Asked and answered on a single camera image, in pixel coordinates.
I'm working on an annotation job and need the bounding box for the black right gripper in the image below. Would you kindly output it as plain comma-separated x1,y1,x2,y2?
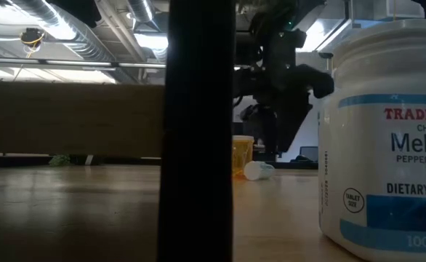
234,67,314,161

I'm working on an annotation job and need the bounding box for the orange pill bottle white cap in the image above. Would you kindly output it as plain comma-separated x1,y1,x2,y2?
232,135,255,178

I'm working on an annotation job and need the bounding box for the green pill bottle white cap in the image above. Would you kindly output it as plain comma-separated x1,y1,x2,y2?
243,160,276,181

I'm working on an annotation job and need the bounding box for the dark computer monitor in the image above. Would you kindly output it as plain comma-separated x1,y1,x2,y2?
299,145,319,164

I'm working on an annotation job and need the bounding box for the white melatonin bottle blue label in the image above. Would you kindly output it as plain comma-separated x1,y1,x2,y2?
317,18,426,262

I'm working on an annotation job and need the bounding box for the large ceiling light panel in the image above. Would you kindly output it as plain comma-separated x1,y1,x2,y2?
296,16,348,52

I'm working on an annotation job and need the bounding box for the long ceiling light strip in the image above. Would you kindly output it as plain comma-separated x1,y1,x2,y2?
0,56,169,72

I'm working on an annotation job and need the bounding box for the small potted green plant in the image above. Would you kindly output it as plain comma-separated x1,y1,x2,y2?
48,154,72,168

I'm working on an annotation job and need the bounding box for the black aluminium table frame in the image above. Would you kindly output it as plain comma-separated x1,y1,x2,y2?
274,162,319,170

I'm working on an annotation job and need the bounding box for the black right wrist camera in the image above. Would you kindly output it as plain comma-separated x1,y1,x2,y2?
296,64,334,99

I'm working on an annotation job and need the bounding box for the black shelf divider frame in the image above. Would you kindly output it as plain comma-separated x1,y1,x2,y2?
157,0,236,262

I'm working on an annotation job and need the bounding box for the narrow silver ventilation duct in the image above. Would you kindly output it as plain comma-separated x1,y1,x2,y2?
127,0,163,32

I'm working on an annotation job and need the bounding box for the black ceiling device yellow cable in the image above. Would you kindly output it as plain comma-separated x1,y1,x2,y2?
12,27,47,59

